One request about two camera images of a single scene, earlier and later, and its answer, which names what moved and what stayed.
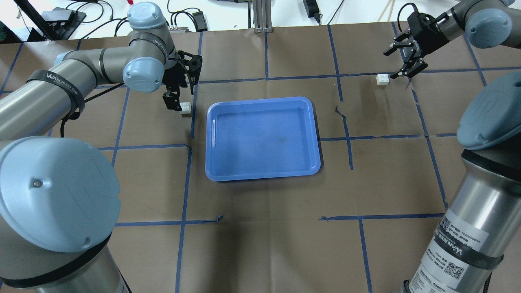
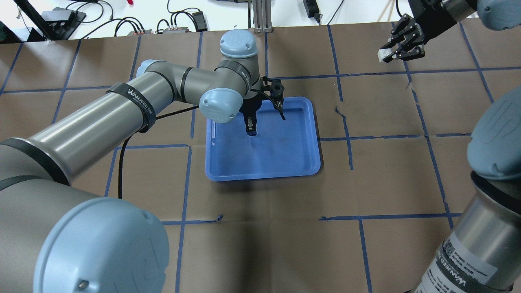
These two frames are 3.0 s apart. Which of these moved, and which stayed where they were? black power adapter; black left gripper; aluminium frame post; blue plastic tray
Moved: black left gripper
Stayed: blue plastic tray; aluminium frame post; black power adapter
